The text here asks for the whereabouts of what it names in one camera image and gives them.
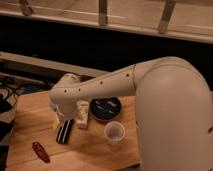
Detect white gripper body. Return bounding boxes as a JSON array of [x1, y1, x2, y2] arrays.
[[54, 102, 78, 121]]

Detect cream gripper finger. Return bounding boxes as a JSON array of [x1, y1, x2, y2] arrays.
[[52, 117, 60, 131]]

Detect black white striped eraser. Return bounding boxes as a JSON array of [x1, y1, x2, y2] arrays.
[[56, 120, 74, 144]]

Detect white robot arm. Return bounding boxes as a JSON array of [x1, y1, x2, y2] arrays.
[[50, 57, 213, 171]]

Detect white glue tube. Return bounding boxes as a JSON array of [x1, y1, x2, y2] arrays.
[[76, 101, 89, 129]]

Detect dark red oval object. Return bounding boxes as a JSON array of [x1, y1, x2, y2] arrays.
[[32, 142, 50, 163]]

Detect wooden board table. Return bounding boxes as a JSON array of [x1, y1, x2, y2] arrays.
[[6, 92, 139, 171]]

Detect black round dish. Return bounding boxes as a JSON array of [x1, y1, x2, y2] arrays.
[[90, 97, 122, 122]]

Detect grey metal rail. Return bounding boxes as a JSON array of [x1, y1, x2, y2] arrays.
[[0, 51, 106, 82]]

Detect black cables bundle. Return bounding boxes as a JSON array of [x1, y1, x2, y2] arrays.
[[0, 77, 24, 141]]

